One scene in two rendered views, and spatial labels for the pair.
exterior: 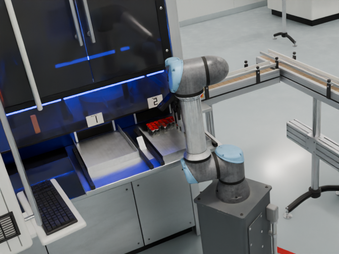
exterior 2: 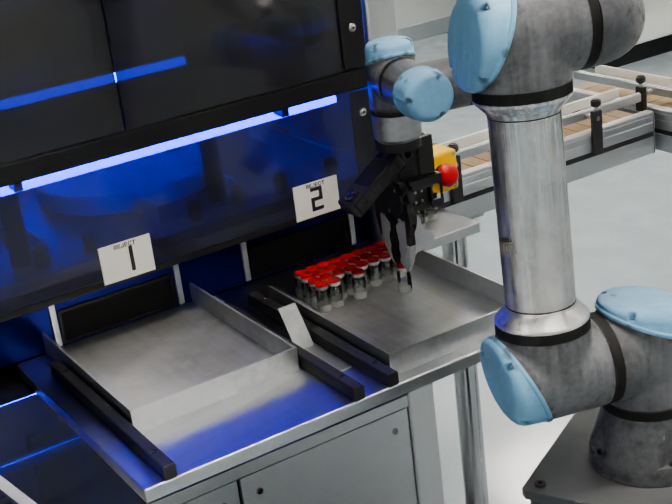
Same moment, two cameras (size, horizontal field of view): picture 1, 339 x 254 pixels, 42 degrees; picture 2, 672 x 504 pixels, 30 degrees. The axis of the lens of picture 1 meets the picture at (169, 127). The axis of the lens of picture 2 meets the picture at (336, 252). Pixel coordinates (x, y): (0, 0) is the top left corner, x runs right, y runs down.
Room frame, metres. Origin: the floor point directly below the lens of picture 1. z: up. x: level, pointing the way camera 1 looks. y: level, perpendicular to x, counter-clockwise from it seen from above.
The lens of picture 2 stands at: (0.28, 0.39, 1.69)
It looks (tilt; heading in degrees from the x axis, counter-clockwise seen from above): 22 degrees down; 349
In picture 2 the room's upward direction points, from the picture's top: 7 degrees counter-clockwise
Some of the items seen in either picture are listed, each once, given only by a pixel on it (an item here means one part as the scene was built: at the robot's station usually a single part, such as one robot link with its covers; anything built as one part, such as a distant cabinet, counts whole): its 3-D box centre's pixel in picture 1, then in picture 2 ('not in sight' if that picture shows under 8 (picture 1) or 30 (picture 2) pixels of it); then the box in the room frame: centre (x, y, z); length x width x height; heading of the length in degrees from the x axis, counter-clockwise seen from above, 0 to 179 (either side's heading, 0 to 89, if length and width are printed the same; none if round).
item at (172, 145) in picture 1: (173, 136); (396, 301); (2.01, -0.02, 0.90); 0.34 x 0.26 x 0.04; 19
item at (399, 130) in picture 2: not in sight; (395, 125); (2.08, -0.06, 1.15); 0.08 x 0.08 x 0.05
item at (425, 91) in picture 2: not in sight; (427, 87); (1.98, -0.09, 1.23); 0.11 x 0.11 x 0.08; 5
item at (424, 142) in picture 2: (178, 98); (405, 174); (2.08, -0.07, 1.07); 0.09 x 0.08 x 0.12; 109
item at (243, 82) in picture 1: (227, 82); (506, 153); (2.54, -0.39, 0.92); 0.69 x 0.16 x 0.16; 109
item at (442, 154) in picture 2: not in sight; (429, 169); (2.31, -0.17, 1.00); 0.08 x 0.07 x 0.07; 19
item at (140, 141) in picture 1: (145, 147); (313, 337); (1.92, 0.13, 0.91); 0.14 x 0.03 x 0.06; 20
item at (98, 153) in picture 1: (104, 147); (165, 350); (2.00, 0.35, 0.90); 0.34 x 0.26 x 0.04; 19
